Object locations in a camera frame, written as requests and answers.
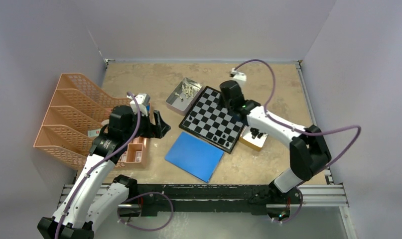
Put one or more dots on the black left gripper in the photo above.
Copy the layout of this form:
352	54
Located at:
157	130

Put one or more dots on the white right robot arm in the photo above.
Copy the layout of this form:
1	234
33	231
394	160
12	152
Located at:
308	151

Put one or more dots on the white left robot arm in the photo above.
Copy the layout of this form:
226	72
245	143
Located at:
81	213

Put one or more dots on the yellow tin with black pieces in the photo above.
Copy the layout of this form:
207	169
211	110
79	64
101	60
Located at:
253	138

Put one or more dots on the pink tin with white pieces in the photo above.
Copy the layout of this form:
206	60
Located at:
182	107

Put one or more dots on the white chess pieces pile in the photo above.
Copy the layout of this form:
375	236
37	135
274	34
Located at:
188	90

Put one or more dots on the black white chessboard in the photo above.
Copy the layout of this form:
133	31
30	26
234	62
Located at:
210	119

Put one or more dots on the peach desk organizer tray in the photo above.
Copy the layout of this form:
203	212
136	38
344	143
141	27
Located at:
135	156

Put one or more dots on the blue mat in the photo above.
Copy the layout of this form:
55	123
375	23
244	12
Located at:
194	156

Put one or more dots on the peach mesh file rack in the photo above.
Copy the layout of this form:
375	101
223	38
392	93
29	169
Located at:
77	106

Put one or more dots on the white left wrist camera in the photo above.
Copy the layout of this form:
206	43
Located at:
139	103

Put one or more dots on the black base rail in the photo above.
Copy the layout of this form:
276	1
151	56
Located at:
258	200

